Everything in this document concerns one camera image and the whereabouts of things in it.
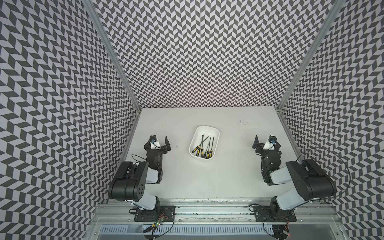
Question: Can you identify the right corner aluminium post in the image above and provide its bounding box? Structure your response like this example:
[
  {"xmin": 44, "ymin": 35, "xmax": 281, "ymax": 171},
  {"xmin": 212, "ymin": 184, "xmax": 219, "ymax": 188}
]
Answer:
[{"xmin": 276, "ymin": 0, "xmax": 346, "ymax": 113}]

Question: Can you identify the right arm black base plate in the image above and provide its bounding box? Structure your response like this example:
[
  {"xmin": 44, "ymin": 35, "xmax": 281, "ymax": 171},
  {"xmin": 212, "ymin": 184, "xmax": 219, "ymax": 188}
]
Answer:
[{"xmin": 252, "ymin": 205, "xmax": 297, "ymax": 223}]

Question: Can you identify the aluminium front rail frame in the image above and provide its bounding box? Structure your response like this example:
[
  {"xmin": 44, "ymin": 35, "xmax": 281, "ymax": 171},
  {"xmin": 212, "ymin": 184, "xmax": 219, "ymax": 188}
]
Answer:
[{"xmin": 84, "ymin": 198, "xmax": 349, "ymax": 240}]

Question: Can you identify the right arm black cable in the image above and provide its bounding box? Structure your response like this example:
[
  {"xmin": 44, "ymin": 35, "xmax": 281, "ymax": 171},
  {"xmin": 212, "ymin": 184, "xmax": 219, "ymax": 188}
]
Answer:
[{"xmin": 295, "ymin": 146, "xmax": 352, "ymax": 200}]

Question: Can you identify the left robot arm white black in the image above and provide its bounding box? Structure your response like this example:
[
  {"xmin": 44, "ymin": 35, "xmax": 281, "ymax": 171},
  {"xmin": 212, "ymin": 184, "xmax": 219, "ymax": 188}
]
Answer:
[{"xmin": 108, "ymin": 135, "xmax": 171, "ymax": 214}]

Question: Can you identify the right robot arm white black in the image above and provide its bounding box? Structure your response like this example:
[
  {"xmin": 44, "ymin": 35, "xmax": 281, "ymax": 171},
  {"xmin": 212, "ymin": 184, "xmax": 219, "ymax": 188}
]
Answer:
[{"xmin": 252, "ymin": 136, "xmax": 337, "ymax": 219}]

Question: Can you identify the corner aluminium post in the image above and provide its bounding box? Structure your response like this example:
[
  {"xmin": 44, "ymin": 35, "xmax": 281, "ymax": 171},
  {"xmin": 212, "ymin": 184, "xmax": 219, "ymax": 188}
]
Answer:
[
  {"xmin": 276, "ymin": 0, "xmax": 346, "ymax": 113},
  {"xmin": 82, "ymin": 0, "xmax": 141, "ymax": 112}
]

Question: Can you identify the white plastic storage box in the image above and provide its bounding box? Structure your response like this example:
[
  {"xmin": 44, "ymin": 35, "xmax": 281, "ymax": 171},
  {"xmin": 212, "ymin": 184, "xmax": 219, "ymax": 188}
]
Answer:
[{"xmin": 189, "ymin": 125, "xmax": 221, "ymax": 161}]

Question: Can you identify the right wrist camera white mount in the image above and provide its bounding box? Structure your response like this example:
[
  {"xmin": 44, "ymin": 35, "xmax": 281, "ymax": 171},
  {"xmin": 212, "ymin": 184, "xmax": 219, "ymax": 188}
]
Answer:
[{"xmin": 263, "ymin": 136, "xmax": 277, "ymax": 151}]

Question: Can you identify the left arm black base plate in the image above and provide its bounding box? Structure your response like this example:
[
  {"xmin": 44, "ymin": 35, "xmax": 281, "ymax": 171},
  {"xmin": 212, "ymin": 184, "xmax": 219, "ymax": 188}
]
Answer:
[{"xmin": 134, "ymin": 206, "xmax": 176, "ymax": 223}]

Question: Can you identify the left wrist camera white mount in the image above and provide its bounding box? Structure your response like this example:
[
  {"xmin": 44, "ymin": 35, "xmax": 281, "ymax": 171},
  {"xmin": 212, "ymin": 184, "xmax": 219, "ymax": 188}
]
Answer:
[{"xmin": 149, "ymin": 135, "xmax": 161, "ymax": 149}]

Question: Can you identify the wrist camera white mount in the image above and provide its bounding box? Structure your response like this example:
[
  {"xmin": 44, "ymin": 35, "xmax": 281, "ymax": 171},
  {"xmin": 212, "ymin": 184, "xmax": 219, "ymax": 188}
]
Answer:
[
  {"xmin": 149, "ymin": 135, "xmax": 161, "ymax": 149},
  {"xmin": 263, "ymin": 136, "xmax": 277, "ymax": 151}
]

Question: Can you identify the left corner aluminium post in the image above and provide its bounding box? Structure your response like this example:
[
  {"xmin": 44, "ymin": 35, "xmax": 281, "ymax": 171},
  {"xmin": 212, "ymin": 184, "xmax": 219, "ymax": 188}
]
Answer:
[{"xmin": 82, "ymin": 0, "xmax": 141, "ymax": 112}]

